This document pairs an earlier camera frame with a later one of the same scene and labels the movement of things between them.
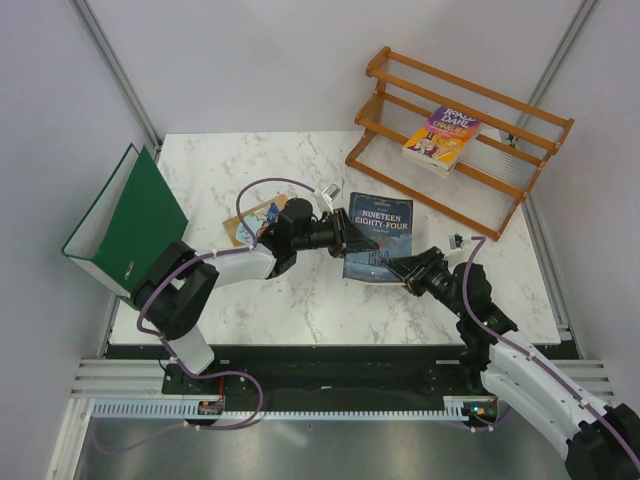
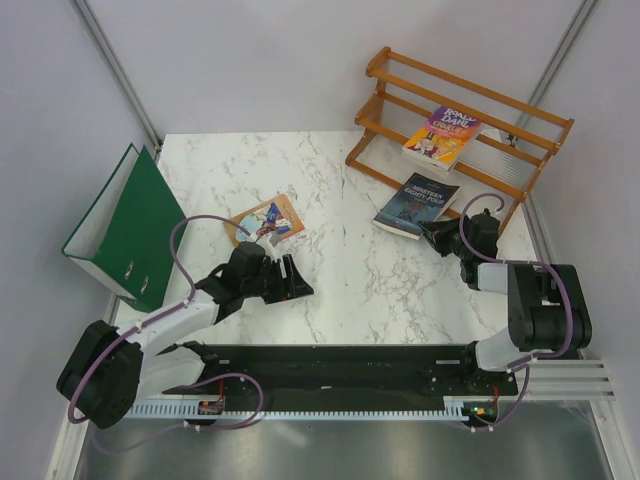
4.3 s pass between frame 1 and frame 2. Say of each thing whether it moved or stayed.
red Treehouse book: stayed
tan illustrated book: stayed
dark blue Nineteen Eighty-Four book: moved
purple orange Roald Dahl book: stayed
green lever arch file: stayed
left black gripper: moved
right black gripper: moved
